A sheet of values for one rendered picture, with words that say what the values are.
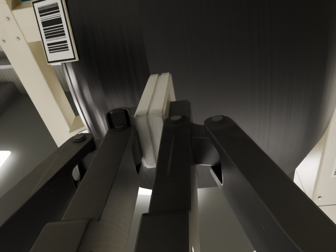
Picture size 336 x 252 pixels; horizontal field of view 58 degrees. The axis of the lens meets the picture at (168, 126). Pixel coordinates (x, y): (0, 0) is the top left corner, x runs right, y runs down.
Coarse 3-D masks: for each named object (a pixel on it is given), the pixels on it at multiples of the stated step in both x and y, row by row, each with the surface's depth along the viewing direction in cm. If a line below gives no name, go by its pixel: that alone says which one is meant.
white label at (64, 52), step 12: (36, 0) 28; (48, 0) 28; (60, 0) 27; (36, 12) 29; (48, 12) 28; (60, 12) 27; (48, 24) 29; (60, 24) 28; (48, 36) 29; (60, 36) 28; (72, 36) 28; (48, 48) 30; (60, 48) 29; (72, 48) 28; (48, 60) 30; (60, 60) 29; (72, 60) 29
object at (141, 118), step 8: (152, 80) 19; (144, 88) 18; (152, 88) 18; (144, 96) 16; (152, 96) 17; (144, 104) 15; (136, 112) 15; (144, 112) 14; (136, 120) 14; (144, 120) 14; (136, 128) 15; (144, 128) 14; (144, 136) 15; (152, 136) 15; (144, 144) 15; (152, 144) 15; (144, 152) 15; (152, 152) 15; (144, 160) 15; (152, 160) 15
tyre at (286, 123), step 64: (128, 0) 26; (192, 0) 25; (256, 0) 25; (320, 0) 25; (64, 64) 32; (128, 64) 28; (192, 64) 27; (256, 64) 27; (320, 64) 27; (256, 128) 31; (320, 128) 35
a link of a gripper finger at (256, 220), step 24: (216, 120) 13; (216, 144) 11; (240, 144) 11; (216, 168) 13; (240, 168) 10; (264, 168) 9; (240, 192) 10; (264, 192) 8; (288, 192) 8; (240, 216) 10; (264, 216) 8; (288, 216) 7; (312, 216) 7; (264, 240) 8; (288, 240) 7; (312, 240) 7
